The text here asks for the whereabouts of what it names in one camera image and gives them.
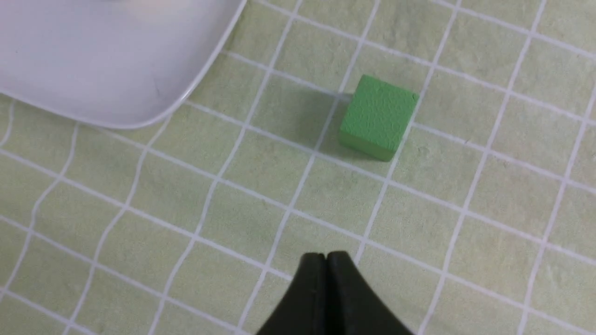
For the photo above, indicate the white square plate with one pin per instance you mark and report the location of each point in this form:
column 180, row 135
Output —
column 121, row 64

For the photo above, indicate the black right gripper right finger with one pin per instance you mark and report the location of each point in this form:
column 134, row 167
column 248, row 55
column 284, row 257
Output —
column 352, row 306

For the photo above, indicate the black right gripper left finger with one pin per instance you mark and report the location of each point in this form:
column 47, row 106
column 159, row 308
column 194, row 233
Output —
column 301, row 310

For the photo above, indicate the green cube block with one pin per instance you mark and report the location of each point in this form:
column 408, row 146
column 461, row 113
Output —
column 376, row 118

